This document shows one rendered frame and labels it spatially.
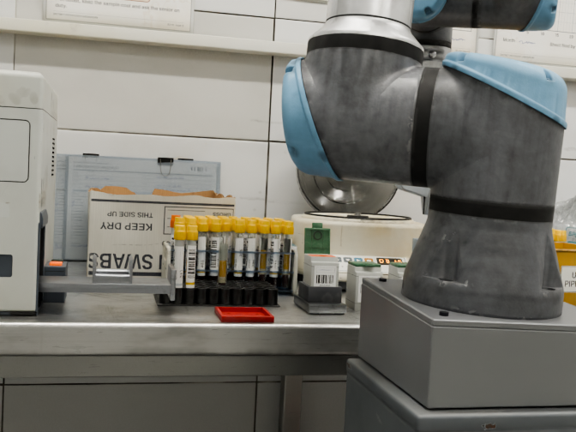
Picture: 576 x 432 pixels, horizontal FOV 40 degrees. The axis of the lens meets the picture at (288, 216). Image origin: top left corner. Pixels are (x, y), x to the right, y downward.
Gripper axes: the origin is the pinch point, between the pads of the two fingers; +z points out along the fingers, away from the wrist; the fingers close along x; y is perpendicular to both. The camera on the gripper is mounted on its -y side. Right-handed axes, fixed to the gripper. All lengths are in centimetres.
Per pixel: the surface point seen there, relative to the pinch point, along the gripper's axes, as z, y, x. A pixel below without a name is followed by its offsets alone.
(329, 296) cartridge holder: 12.9, 16.8, 11.7
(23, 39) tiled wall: -28, 73, -40
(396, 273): 9.8, 6.6, 7.7
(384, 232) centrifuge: 5.3, 4.3, -12.8
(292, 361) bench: 20.7, 22.2, 18.4
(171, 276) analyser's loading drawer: 10.0, 38.5, 18.5
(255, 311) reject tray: 14.9, 27.4, 14.6
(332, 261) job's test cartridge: 8.2, 16.6, 10.5
